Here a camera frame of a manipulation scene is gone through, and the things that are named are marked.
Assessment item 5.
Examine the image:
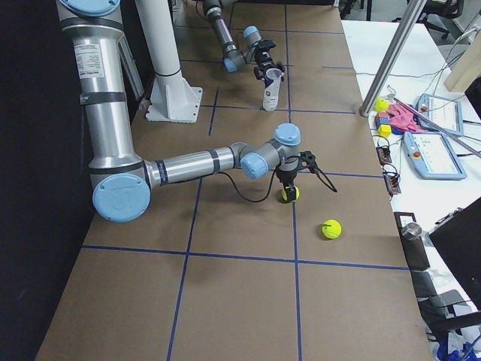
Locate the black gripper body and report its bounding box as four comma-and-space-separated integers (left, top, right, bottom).
276, 158, 298, 185
254, 39, 276, 68

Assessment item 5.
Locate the yellow tennis ball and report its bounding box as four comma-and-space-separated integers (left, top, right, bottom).
320, 219, 342, 239
280, 186, 300, 203

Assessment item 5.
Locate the clear tennis ball can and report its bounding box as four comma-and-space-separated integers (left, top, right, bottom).
262, 68, 283, 111

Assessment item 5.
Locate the spare tennis ball one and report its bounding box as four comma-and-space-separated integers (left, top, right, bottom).
373, 97, 390, 112

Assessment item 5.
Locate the yellow cube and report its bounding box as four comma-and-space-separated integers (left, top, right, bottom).
377, 124, 392, 138

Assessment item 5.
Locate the blue cube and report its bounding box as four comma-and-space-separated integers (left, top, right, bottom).
375, 117, 390, 128

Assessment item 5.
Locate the reacher grabber stick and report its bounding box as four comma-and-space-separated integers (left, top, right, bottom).
388, 86, 480, 158

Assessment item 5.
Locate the pink cloth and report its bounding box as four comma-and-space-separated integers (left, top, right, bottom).
387, 104, 424, 132

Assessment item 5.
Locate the steel cup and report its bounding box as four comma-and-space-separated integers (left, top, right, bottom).
401, 222, 422, 241

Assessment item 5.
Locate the teach pendant tablet lower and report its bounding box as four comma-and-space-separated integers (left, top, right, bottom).
403, 132, 467, 181

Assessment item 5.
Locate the teach pendant tablet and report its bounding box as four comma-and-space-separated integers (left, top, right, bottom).
416, 93, 464, 135
403, 132, 467, 181

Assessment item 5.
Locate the teach pendant tablet upper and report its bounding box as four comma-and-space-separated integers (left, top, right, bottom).
416, 93, 464, 135

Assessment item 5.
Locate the black monitor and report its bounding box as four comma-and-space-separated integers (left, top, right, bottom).
429, 199, 480, 308

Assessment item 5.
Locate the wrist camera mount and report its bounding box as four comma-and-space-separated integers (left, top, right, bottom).
299, 151, 317, 173

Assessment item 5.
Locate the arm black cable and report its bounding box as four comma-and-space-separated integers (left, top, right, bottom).
217, 153, 338, 203

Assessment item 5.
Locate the white pedestal column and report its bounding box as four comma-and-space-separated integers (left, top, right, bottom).
135, 0, 203, 123

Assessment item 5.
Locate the aluminium frame post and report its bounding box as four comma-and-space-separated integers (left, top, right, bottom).
359, 0, 427, 117

